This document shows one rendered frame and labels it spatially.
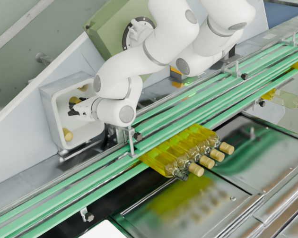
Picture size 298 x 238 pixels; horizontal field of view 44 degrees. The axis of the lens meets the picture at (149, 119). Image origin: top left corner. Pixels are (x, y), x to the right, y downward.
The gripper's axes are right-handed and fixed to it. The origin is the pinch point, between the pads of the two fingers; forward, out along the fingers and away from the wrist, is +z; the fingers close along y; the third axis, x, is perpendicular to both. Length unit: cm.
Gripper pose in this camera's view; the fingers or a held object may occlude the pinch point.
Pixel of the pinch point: (78, 104)
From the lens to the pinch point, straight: 125.0
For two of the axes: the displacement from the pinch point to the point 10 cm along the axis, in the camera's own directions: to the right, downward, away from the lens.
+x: -2.5, -9.0, -3.5
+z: -6.2, -1.3, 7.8
